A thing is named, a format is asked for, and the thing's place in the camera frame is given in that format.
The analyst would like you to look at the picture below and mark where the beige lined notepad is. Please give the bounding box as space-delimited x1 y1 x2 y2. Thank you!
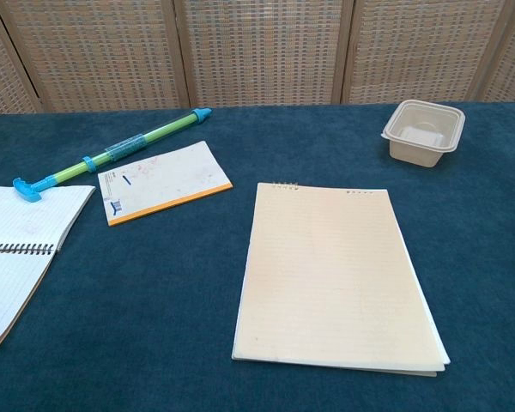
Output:
231 180 451 379

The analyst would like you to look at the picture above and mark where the open spiral lined notebook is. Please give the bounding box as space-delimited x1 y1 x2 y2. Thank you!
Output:
0 184 97 353

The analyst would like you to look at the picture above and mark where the white orange-edged notepad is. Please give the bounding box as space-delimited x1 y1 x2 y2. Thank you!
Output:
97 140 233 227

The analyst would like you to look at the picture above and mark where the dark teal tablecloth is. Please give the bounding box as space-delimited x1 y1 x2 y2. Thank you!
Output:
0 100 515 412

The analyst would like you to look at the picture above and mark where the green blue water pump toy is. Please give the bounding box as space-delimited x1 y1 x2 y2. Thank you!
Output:
12 107 213 203

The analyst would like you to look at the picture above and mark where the woven rattan folding screen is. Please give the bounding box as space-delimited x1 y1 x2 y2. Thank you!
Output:
0 0 515 116

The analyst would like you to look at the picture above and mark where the beige plastic food container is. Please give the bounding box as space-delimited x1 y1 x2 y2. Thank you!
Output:
379 99 466 168

